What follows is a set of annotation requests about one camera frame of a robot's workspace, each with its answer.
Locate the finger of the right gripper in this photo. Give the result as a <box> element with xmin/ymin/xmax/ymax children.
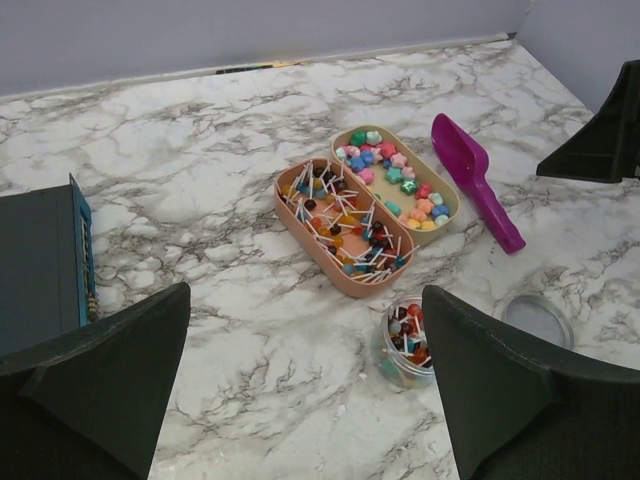
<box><xmin>536</xmin><ymin>60</ymin><xmax>639</xmax><ymax>181</ymax></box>

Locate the silver jar lid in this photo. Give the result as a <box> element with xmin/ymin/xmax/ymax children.
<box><xmin>502</xmin><ymin>294</ymin><xmax>575</xmax><ymax>350</ymax></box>

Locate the purple plastic scoop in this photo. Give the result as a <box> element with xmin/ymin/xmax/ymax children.
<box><xmin>431</xmin><ymin>113</ymin><xmax>526</xmax><ymax>254</ymax></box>

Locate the dark blue box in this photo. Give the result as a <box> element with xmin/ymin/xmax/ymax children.
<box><xmin>1</xmin><ymin>177</ymin><xmax>99</xmax><ymax>355</ymax></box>

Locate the clear glass jar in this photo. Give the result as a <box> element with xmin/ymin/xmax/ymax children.
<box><xmin>371</xmin><ymin>295</ymin><xmax>435</xmax><ymax>389</ymax></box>

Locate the tan tray of star candies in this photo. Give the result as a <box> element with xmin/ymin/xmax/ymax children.
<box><xmin>331</xmin><ymin>125</ymin><xmax>459</xmax><ymax>245</ymax></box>

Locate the pink tray of lollipops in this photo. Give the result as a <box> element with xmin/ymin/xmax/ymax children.
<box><xmin>274</xmin><ymin>158</ymin><xmax>417</xmax><ymax>298</ymax></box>

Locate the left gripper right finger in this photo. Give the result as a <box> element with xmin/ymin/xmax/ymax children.
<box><xmin>422</xmin><ymin>285</ymin><xmax>639</xmax><ymax>479</ymax></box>

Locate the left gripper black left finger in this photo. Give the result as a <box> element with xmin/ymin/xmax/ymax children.
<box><xmin>1</xmin><ymin>282</ymin><xmax>191</xmax><ymax>479</ymax></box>

